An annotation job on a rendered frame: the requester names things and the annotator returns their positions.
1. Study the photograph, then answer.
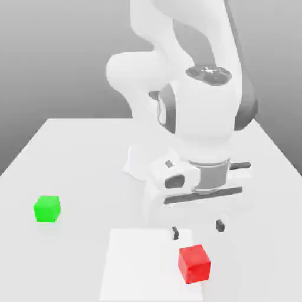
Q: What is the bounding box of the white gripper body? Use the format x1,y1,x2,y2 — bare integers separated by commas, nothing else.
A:
144,180,252,224

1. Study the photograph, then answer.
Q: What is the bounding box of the small red cube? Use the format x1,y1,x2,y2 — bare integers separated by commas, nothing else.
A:
178,244,211,285

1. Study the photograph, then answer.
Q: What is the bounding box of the small green cube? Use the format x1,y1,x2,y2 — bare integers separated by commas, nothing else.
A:
33,195,62,223

